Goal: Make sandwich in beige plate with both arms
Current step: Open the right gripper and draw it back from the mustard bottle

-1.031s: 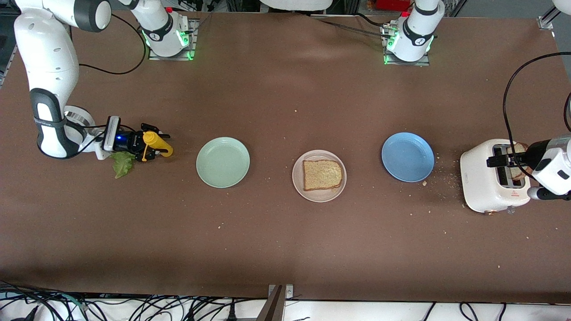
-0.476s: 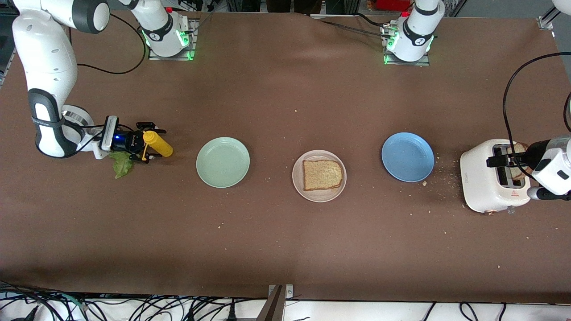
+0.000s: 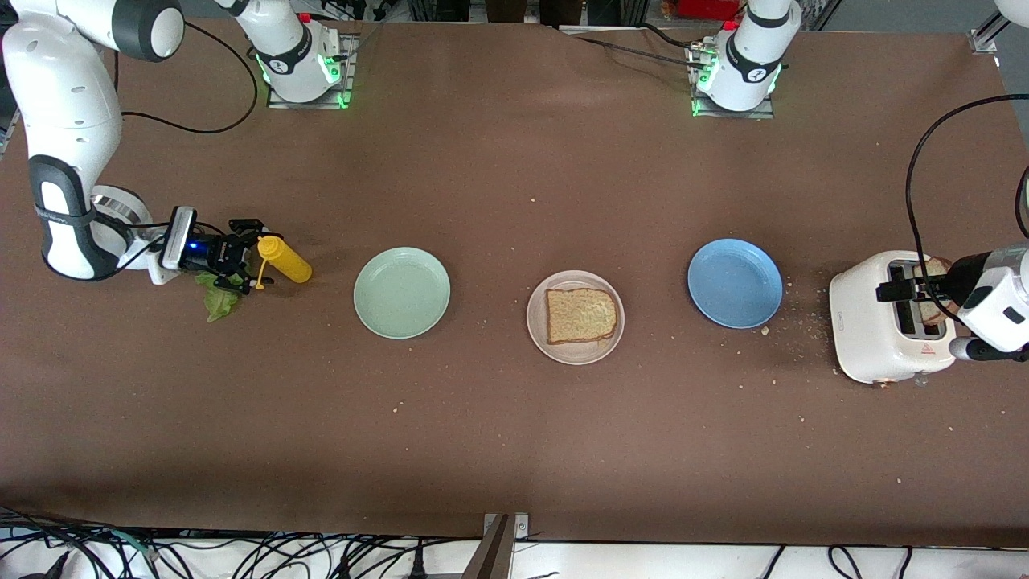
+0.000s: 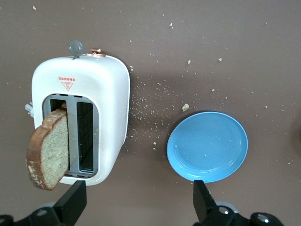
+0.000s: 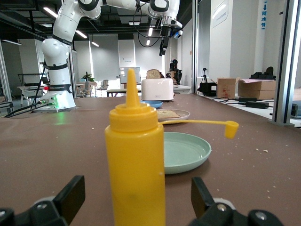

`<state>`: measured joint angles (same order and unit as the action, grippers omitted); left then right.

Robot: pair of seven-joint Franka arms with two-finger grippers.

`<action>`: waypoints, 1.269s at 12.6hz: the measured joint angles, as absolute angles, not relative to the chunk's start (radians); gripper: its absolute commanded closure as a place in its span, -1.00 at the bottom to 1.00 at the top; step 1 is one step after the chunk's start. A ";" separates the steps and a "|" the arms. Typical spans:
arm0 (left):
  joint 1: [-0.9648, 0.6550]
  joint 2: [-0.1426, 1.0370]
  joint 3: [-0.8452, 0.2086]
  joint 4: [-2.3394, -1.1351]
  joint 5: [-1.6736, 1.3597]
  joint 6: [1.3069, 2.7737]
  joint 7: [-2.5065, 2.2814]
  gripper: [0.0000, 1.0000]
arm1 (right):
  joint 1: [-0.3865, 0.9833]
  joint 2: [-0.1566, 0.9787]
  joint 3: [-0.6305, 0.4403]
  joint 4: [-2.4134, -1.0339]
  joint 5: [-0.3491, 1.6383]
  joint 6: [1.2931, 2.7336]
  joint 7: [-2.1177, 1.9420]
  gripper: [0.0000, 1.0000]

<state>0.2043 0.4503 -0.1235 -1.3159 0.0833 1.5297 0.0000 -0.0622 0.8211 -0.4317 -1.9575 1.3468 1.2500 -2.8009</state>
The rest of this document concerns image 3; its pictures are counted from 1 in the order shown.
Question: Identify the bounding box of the red box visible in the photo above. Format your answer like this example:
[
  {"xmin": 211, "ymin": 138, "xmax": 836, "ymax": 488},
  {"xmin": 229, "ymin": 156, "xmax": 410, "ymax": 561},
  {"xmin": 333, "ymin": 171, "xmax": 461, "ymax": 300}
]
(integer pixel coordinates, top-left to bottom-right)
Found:
[{"xmin": 678, "ymin": 0, "xmax": 744, "ymax": 20}]

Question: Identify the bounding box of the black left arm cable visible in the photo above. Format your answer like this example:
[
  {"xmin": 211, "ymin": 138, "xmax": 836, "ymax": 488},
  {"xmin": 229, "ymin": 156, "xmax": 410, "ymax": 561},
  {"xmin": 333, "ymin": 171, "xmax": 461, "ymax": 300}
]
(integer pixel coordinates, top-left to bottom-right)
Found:
[{"xmin": 906, "ymin": 92, "xmax": 1029, "ymax": 324}]

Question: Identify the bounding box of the blue plate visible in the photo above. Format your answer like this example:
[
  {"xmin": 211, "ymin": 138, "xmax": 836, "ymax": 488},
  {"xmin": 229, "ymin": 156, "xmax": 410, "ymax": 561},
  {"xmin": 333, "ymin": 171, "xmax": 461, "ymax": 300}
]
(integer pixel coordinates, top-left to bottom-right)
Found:
[{"xmin": 687, "ymin": 238, "xmax": 784, "ymax": 330}]

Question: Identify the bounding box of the mint green plate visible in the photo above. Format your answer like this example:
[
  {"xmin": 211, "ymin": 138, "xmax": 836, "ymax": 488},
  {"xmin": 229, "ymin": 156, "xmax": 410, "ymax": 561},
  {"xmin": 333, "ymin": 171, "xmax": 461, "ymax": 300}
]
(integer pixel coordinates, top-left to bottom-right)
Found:
[{"xmin": 354, "ymin": 247, "xmax": 452, "ymax": 340}]

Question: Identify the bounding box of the teal cable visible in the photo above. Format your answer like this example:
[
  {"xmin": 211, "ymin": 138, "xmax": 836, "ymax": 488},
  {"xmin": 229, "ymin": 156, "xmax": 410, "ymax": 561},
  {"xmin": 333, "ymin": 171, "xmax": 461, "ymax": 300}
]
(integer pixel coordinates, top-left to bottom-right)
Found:
[{"xmin": 100, "ymin": 527, "xmax": 154, "ymax": 557}]

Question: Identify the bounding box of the beige plate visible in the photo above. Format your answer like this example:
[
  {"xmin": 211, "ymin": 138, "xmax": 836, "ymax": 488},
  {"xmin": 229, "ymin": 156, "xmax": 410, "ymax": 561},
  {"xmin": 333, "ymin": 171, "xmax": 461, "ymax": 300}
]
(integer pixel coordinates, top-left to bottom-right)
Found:
[{"xmin": 527, "ymin": 270, "xmax": 625, "ymax": 366}]

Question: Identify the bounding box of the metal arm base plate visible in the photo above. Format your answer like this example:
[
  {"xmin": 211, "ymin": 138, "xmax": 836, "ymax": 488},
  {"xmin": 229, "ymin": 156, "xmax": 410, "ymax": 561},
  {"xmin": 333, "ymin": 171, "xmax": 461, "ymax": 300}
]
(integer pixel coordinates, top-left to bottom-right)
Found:
[
  {"xmin": 267, "ymin": 32, "xmax": 355, "ymax": 109},
  {"xmin": 690, "ymin": 40, "xmax": 777, "ymax": 120}
]

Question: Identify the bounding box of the green lettuce leaf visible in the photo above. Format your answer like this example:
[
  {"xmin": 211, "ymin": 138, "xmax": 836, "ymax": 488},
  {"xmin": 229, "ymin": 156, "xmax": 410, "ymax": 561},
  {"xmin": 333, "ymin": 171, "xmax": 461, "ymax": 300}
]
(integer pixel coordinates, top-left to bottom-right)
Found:
[{"xmin": 195, "ymin": 272, "xmax": 242, "ymax": 323}]

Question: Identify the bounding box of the brown toast bread slice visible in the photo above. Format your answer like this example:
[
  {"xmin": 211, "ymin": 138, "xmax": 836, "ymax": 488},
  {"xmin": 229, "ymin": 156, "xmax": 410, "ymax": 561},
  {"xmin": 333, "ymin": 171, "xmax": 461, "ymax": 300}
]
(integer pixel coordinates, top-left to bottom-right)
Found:
[
  {"xmin": 912, "ymin": 257, "xmax": 955, "ymax": 326},
  {"xmin": 546, "ymin": 288, "xmax": 619, "ymax": 346}
]

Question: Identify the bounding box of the aluminium frame profile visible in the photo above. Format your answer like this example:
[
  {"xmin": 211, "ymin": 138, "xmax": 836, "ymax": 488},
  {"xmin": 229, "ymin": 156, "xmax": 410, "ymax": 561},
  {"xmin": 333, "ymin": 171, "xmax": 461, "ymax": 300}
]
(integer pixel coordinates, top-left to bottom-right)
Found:
[{"xmin": 969, "ymin": 0, "xmax": 1029, "ymax": 55}]

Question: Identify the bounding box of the brown table cover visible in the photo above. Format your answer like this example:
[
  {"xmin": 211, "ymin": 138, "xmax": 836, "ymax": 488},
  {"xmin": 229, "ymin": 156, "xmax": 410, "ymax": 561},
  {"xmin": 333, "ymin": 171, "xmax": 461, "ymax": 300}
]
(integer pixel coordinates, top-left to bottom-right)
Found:
[{"xmin": 0, "ymin": 14, "xmax": 1029, "ymax": 549}]

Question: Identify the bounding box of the black base power cable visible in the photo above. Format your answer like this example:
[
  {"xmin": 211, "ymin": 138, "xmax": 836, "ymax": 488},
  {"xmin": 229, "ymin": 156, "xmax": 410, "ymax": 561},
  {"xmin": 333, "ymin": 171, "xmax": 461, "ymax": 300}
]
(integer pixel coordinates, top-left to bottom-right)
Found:
[{"xmin": 575, "ymin": 35, "xmax": 699, "ymax": 68}]

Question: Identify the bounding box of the white toaster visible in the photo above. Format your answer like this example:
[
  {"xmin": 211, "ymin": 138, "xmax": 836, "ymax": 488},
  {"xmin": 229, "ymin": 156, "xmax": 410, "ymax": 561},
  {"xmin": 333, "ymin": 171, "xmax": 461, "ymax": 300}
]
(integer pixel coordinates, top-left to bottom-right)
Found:
[{"xmin": 830, "ymin": 250, "xmax": 959, "ymax": 388}]

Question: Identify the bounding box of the yellow mustard squeeze bottle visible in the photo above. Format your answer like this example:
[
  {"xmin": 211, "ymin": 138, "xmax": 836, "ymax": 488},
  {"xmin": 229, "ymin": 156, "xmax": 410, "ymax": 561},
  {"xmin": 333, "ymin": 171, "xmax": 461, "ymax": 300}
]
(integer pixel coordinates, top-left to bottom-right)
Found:
[{"xmin": 254, "ymin": 236, "xmax": 313, "ymax": 290}]

